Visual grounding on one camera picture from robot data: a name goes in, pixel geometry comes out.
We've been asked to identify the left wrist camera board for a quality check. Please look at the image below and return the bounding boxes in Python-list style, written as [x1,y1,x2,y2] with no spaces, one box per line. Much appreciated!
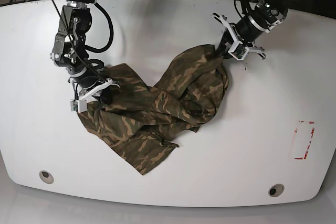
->
[232,47,247,60]

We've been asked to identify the left table cable grommet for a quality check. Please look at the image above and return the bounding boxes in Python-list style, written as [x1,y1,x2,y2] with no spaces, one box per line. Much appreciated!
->
[39,170,54,184]

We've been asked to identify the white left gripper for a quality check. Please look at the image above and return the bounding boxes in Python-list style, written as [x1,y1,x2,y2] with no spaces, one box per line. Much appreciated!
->
[212,13,266,60]

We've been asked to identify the right table cable grommet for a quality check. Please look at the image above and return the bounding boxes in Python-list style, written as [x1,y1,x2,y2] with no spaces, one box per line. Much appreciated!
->
[268,184,285,197]

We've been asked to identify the red tape rectangle marking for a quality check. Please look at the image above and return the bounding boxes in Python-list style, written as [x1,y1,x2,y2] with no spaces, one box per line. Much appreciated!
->
[291,121,316,160]

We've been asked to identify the camouflage t-shirt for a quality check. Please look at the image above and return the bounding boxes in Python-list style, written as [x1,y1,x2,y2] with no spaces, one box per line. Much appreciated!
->
[78,44,229,175]

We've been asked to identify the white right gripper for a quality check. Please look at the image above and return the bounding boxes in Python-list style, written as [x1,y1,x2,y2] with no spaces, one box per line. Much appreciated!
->
[69,78,120,113]

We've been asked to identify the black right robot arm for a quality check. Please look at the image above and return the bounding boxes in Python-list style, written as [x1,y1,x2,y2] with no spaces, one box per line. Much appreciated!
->
[50,0,119,113]

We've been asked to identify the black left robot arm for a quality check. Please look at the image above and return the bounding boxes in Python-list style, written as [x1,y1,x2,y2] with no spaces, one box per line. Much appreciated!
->
[212,0,288,61]

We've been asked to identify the table cable grommet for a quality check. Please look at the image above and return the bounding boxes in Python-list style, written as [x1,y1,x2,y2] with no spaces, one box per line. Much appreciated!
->
[268,184,285,197]
[39,170,54,184]

